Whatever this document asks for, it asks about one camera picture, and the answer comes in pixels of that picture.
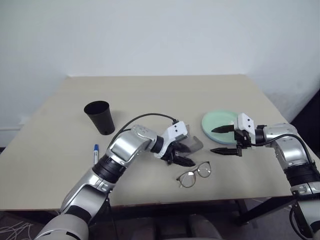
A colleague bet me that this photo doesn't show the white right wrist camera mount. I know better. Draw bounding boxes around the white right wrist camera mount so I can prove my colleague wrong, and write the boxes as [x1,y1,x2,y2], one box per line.
[233,112,257,145]

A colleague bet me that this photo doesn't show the thin round frame glasses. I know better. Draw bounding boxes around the thin round frame glasses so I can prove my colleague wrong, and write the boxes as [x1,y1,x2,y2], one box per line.
[175,161,213,189]

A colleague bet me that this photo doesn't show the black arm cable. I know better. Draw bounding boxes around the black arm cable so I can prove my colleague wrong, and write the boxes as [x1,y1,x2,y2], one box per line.
[109,113,179,151]
[249,134,318,176]

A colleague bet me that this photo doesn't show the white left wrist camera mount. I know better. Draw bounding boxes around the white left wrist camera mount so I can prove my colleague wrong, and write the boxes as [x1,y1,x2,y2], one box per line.
[153,120,191,160]

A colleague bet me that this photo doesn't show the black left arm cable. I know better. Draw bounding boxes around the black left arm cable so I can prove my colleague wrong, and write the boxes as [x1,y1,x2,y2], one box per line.
[109,113,179,151]

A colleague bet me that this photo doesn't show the grey glasses case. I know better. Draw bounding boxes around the grey glasses case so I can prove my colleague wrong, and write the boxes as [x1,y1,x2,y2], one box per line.
[184,123,204,154]

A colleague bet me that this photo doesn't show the white floor cable bundle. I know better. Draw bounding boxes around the white floor cable bundle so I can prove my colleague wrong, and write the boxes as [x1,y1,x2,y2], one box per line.
[0,220,35,240]

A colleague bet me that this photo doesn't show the white blue marker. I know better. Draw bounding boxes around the white blue marker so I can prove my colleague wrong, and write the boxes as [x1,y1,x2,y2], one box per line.
[92,143,100,165]

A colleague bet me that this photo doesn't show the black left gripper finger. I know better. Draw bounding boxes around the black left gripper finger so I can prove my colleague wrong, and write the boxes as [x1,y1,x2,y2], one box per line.
[174,154,196,168]
[175,142,193,154]

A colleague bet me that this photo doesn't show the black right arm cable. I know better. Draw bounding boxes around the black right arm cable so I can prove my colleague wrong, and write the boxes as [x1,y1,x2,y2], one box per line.
[249,134,318,176]

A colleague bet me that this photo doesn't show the mint green round plate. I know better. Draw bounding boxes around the mint green round plate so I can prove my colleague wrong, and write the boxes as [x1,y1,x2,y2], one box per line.
[201,109,241,146]

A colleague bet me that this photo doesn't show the black plastic cup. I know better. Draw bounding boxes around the black plastic cup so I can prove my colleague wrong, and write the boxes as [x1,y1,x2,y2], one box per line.
[83,100,116,136]

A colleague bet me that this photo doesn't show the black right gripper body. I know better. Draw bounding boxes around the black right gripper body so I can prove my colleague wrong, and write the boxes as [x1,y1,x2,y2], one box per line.
[233,128,252,157]

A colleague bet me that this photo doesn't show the black table frame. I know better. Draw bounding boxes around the black table frame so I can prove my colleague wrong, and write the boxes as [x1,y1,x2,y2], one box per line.
[104,191,301,227]

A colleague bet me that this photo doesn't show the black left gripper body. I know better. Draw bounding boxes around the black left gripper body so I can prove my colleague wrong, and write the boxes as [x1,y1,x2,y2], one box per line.
[161,141,181,166]

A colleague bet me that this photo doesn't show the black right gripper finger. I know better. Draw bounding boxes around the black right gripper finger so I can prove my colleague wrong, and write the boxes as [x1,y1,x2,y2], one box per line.
[210,147,238,157]
[211,124,236,134]

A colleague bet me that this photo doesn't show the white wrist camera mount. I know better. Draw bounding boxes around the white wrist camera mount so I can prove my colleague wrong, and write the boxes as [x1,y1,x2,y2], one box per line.
[153,120,191,160]
[233,112,257,145]

